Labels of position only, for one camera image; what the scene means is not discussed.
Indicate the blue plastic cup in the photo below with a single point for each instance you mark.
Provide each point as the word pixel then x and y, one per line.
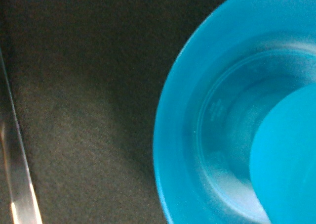
pixel 283 159

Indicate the black tablecloth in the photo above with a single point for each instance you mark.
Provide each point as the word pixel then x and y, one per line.
pixel 86 76

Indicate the blue plastic bowl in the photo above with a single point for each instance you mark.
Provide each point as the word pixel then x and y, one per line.
pixel 243 59

